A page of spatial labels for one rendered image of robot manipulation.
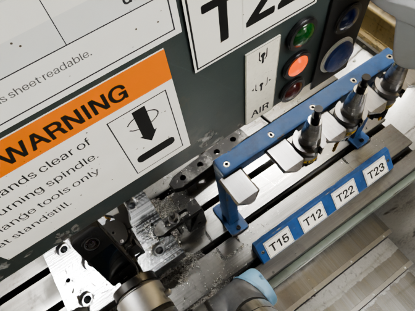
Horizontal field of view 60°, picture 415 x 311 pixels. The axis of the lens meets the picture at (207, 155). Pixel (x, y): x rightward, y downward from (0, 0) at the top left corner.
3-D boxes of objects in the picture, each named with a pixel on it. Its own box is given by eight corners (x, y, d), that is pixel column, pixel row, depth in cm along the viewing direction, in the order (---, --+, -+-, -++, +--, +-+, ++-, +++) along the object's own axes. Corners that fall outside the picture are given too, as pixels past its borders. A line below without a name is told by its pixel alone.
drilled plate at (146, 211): (186, 256, 90) (183, 252, 85) (83, 329, 84) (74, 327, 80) (142, 187, 100) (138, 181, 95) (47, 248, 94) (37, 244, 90)
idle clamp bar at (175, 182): (249, 147, 107) (249, 136, 102) (180, 201, 101) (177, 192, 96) (238, 137, 109) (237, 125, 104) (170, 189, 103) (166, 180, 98)
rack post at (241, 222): (249, 226, 96) (251, 181, 70) (233, 237, 95) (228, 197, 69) (227, 198, 100) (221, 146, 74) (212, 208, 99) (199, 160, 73)
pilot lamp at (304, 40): (315, 41, 27) (320, 17, 25) (292, 55, 26) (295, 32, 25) (309, 36, 27) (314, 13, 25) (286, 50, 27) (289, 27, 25)
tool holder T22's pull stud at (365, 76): (362, 84, 67) (368, 71, 64) (367, 91, 66) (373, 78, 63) (354, 87, 66) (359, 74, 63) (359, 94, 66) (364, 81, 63)
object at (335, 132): (351, 134, 71) (352, 132, 71) (331, 148, 70) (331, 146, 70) (326, 111, 75) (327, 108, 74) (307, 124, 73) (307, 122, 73)
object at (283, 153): (309, 163, 69) (309, 161, 69) (287, 178, 68) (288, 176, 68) (285, 139, 72) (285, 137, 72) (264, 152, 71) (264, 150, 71)
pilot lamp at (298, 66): (308, 70, 30) (312, 50, 28) (287, 83, 29) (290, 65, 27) (303, 65, 30) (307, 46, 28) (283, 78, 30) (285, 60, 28)
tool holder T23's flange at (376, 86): (386, 75, 78) (390, 67, 76) (409, 92, 76) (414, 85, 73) (365, 89, 77) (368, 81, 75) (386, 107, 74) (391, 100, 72)
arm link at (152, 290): (121, 331, 50) (171, 295, 52) (107, 302, 52) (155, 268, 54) (136, 332, 57) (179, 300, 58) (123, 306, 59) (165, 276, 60)
